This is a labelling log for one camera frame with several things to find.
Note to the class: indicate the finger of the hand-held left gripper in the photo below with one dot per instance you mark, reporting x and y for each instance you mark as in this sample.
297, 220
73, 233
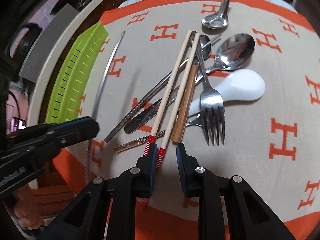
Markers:
72, 125
82, 133

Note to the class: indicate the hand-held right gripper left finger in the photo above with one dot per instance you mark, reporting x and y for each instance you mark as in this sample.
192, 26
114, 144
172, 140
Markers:
153, 162

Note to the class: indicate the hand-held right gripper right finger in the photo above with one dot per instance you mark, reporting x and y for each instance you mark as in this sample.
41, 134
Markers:
180, 165

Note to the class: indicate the ringed steel chopstick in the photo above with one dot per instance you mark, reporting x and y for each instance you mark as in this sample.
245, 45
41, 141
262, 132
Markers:
130, 145

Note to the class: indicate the green plastic utensil tray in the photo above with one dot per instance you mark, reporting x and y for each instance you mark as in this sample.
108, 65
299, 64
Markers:
75, 80

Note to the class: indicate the brown wooden chopstick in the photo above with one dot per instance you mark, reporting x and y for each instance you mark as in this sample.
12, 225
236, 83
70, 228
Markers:
186, 105

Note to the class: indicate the steel fork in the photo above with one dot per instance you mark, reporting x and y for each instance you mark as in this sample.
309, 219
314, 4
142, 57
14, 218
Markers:
212, 102

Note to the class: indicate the light chopstick red striped end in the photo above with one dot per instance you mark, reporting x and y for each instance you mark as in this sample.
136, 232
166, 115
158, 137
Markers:
180, 92
173, 76

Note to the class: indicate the white ceramic spoon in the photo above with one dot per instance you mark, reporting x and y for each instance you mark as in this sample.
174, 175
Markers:
245, 87

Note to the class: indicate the steel soup spoon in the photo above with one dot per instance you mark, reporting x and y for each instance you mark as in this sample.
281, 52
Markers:
215, 21

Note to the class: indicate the person's left hand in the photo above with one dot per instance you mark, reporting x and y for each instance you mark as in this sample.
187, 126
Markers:
26, 212

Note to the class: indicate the smartphone with lit screen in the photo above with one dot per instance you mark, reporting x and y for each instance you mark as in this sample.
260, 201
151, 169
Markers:
17, 123

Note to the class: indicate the brown wooden base cabinets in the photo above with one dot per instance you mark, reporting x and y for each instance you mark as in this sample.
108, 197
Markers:
57, 187

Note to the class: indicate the orange beige printed blanket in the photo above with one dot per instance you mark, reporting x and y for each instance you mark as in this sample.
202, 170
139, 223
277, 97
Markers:
250, 130

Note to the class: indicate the low steel splash panel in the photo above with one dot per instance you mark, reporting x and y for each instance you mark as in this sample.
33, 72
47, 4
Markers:
50, 37

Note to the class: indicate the black red pressure cooker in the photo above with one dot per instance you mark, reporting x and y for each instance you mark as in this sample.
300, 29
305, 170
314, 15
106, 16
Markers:
25, 42

